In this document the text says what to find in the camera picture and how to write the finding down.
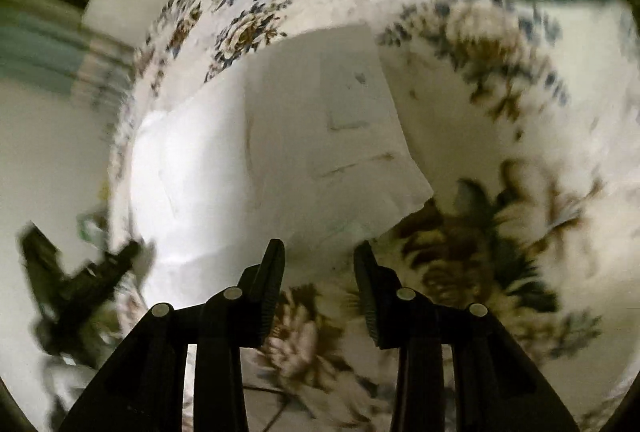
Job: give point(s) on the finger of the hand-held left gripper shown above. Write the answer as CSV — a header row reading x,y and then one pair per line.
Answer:
x,y
42,257
120,262

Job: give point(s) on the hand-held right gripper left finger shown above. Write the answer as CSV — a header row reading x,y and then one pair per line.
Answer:
x,y
272,282

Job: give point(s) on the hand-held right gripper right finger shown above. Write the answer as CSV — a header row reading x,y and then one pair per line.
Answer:
x,y
367,292

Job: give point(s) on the white pants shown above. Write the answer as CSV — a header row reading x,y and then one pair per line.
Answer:
x,y
300,136

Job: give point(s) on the grey-green curtain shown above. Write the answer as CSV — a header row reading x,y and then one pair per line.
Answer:
x,y
45,56

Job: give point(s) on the bed with floral sheet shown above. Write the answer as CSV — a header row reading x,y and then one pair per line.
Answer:
x,y
500,111

